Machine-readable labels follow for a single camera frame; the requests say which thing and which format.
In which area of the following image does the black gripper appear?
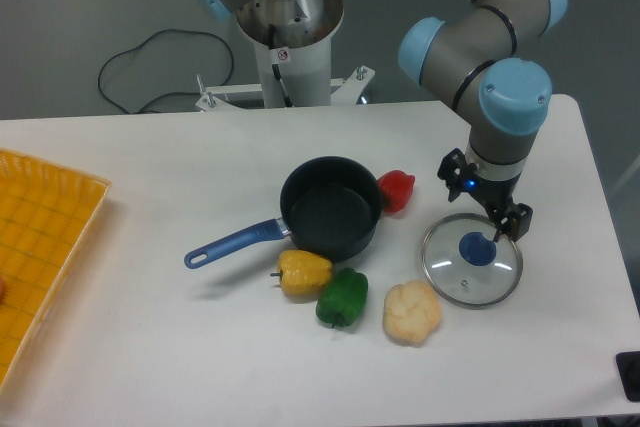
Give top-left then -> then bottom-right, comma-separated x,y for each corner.
437,148 -> 533,241

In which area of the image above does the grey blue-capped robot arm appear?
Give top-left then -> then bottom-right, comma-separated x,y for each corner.
198,0 -> 568,240

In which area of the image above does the pale bread roll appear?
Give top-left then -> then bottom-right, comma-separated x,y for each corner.
383,280 -> 442,346

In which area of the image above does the glass lid with blue knob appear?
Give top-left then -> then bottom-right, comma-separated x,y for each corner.
421,213 -> 523,309

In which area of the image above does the red bell pepper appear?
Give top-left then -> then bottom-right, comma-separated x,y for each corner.
377,170 -> 415,213

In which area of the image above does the green bell pepper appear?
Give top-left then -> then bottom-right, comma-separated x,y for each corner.
315,268 -> 369,327

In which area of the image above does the yellow bell pepper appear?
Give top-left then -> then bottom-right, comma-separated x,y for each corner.
270,250 -> 333,297

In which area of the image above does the black device at table edge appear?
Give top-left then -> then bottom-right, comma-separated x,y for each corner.
615,351 -> 640,403

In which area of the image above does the yellow woven basket tray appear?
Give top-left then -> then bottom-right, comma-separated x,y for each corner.
1,148 -> 111,383

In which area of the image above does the dark pot with blue handle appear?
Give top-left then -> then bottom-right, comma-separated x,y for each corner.
184,156 -> 382,269

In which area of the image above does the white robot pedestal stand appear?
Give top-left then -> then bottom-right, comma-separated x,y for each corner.
194,0 -> 376,111

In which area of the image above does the black cable on floor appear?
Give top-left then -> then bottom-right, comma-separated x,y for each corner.
97,29 -> 235,115

